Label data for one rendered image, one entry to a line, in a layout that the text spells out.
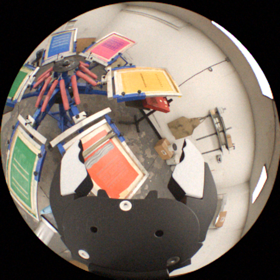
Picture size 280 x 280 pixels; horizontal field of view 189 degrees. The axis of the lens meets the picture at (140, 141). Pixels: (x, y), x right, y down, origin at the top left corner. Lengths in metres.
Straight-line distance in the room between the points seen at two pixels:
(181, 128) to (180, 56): 1.82
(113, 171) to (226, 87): 2.48
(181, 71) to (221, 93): 0.99
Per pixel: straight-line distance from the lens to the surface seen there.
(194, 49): 2.43
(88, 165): 0.88
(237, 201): 3.96
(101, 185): 0.92
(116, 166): 0.96
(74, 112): 0.94
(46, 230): 0.52
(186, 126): 2.47
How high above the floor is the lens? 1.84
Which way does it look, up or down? 48 degrees down
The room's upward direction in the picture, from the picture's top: 67 degrees clockwise
